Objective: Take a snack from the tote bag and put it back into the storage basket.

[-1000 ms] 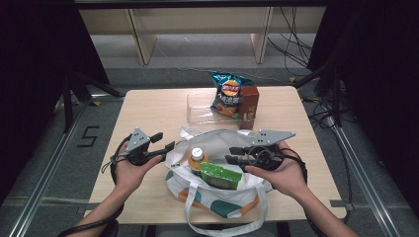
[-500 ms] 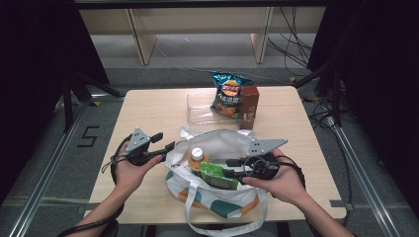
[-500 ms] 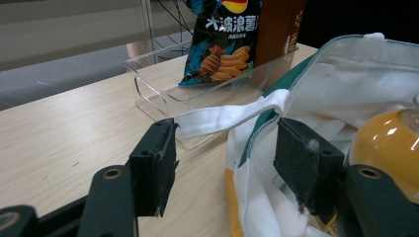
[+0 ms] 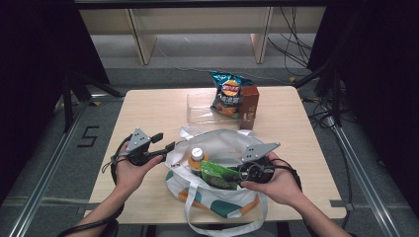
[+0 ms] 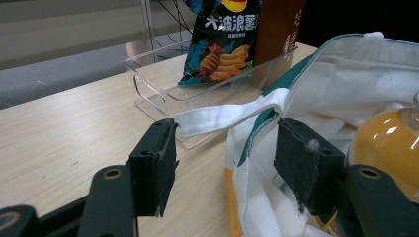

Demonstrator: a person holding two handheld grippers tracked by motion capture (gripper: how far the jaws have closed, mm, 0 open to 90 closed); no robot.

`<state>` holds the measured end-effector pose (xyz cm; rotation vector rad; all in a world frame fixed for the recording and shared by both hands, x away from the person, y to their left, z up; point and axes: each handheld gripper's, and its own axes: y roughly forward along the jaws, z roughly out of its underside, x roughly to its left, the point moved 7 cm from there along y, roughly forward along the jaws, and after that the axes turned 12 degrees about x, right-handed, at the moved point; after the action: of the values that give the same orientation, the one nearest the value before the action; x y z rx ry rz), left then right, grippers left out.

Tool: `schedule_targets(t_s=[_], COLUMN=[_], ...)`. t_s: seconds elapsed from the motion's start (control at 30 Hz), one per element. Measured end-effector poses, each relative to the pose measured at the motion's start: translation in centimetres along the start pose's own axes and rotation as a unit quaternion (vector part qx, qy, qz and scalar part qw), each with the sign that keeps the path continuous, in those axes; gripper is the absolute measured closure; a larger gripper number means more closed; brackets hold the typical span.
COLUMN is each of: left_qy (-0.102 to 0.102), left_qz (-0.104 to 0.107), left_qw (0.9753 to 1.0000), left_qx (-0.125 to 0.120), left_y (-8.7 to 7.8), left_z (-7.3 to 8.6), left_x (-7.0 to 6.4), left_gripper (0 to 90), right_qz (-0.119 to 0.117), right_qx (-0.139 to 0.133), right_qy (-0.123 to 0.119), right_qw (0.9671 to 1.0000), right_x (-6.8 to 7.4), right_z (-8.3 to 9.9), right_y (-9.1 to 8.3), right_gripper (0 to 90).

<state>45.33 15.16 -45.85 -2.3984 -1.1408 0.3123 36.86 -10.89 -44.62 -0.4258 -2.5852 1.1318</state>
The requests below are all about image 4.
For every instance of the clear plastic tray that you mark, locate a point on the clear plastic tray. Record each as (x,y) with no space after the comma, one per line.
(201,110)

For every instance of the beige wooden bench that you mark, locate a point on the beige wooden bench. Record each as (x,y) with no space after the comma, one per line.
(197,19)

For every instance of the blue chip bag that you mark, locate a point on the blue chip bag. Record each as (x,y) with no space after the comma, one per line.
(227,95)

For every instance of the black metal stand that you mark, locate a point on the black metal stand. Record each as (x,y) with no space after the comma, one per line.
(336,98)

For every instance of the black chair armrest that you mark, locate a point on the black chair armrest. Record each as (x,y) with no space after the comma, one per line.
(112,230)

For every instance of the orange juice bottle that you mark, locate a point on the orange juice bottle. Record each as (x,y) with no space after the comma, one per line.
(197,157)

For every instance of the silver metal rail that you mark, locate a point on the silver metal rail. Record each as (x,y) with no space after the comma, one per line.
(369,191)
(42,184)

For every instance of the brown carton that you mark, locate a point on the brown carton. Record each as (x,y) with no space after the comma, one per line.
(248,105)

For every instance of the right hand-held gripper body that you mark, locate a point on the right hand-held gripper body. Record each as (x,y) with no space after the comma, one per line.
(258,151)

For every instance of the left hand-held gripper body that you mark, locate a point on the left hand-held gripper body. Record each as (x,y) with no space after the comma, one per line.
(138,140)

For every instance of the person's right hand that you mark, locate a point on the person's right hand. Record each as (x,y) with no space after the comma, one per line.
(283,187)

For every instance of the white tote bag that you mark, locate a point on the white tote bag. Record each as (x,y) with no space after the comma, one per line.
(224,144)

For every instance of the person's left hand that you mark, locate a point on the person's left hand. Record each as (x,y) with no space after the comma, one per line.
(131,177)

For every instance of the black curtain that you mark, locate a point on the black curtain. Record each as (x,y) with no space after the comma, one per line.
(29,82)
(385,82)

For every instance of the green snack packet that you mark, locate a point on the green snack packet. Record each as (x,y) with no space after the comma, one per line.
(217,177)

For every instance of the black tripod stand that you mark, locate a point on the black tripod stand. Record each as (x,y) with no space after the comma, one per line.
(67,105)

